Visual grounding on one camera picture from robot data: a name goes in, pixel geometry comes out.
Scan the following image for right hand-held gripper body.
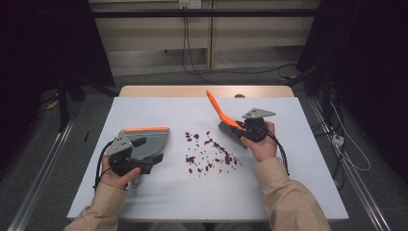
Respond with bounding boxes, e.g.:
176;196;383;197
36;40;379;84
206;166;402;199
236;108;277;143

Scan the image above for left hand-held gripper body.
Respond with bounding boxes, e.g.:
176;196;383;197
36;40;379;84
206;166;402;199
104;133;154;177

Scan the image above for grey dustpan with orange edge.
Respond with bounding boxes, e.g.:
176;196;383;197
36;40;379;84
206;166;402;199
118;125;170;191

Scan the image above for orange brush with grey bristles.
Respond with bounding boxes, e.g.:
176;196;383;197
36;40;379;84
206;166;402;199
205;90;248;149

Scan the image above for red beans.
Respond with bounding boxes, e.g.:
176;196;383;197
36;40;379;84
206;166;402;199
184;129;243;177

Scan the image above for person's right hand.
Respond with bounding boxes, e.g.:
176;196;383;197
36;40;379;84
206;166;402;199
240;120;278;164

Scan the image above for person's left hand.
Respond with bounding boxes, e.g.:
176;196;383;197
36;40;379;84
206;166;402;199
99;156;142;191

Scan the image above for white board table cover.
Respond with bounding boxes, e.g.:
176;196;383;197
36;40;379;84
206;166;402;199
66;96;350;223

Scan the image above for black metal stand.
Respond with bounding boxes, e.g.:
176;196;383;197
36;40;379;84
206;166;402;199
57;71;119;133
287;61;335;129

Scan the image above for yellow floor tape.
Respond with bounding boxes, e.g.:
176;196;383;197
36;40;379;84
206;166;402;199
45;98;61;111

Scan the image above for dark curtain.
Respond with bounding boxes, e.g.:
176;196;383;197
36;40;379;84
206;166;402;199
0;0;115;176
295;0;408;176

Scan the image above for left hand-held gripper black cable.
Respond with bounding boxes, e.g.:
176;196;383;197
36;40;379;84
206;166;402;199
92;140;115;191

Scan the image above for hand-held gripper black cable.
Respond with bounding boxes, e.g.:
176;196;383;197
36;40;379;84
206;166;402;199
265;129;291;177
92;140;115;191

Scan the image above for right hand-held gripper black cable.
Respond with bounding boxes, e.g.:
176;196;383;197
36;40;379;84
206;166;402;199
265;129;291;177

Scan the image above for aluminium floor rail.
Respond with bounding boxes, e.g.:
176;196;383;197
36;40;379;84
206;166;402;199
308;96;392;231
7;116;78;231

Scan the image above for black hanging wall cable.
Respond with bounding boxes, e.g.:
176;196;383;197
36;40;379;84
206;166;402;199
181;16;222;86

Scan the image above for black horizontal frame bar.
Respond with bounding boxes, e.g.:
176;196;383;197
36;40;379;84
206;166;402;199
90;9;321;18

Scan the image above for thin white cable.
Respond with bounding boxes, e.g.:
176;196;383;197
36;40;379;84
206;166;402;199
329;100;372;172

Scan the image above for white wall socket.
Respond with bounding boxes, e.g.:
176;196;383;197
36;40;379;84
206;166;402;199
178;0;202;10

